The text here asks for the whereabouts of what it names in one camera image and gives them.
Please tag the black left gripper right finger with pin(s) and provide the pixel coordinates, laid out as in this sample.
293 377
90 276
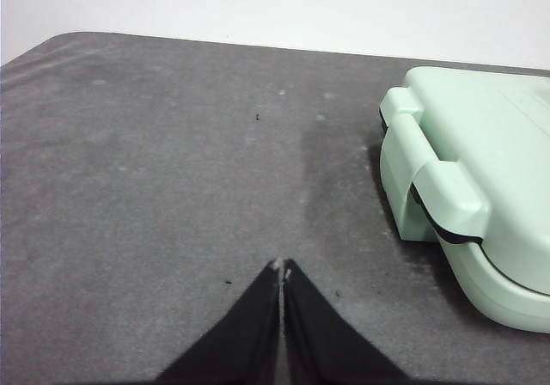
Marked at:
322 346

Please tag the green hinged griddle lid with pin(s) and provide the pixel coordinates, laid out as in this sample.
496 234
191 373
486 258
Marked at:
494 123

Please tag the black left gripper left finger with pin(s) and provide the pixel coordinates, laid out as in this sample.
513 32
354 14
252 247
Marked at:
240 346

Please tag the green breakfast machine base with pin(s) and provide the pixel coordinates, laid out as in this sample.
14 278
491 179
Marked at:
511 301

